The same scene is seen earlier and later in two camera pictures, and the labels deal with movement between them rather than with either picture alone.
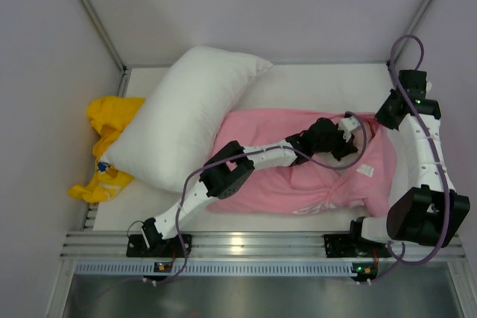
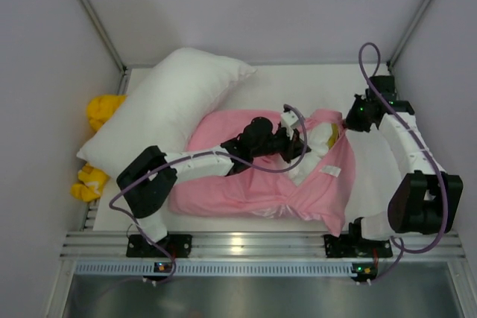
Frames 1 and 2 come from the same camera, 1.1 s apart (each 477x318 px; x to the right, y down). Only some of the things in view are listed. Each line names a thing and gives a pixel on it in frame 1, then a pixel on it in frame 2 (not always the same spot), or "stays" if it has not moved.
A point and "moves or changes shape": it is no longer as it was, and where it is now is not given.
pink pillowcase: (365, 182) moves or changes shape
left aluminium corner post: (97, 23) stays
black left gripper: (343, 143) to (292, 143)
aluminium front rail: (262, 245) stays
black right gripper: (387, 113) to (350, 121)
